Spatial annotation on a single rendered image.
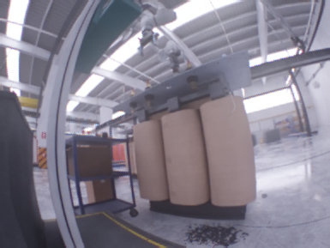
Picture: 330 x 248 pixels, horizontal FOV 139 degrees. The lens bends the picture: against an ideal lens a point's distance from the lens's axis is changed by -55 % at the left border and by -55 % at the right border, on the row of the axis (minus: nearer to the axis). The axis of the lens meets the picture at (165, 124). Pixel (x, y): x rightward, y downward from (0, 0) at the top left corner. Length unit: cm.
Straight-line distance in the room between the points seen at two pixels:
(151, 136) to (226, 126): 78
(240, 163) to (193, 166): 40
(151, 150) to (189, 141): 44
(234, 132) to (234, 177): 34
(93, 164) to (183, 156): 85
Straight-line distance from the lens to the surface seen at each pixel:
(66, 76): 51
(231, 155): 107
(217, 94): 119
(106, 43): 87
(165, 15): 108
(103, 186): 206
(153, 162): 143
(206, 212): 143
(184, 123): 121
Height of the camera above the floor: 70
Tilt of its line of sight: 13 degrees up
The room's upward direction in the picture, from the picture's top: 6 degrees counter-clockwise
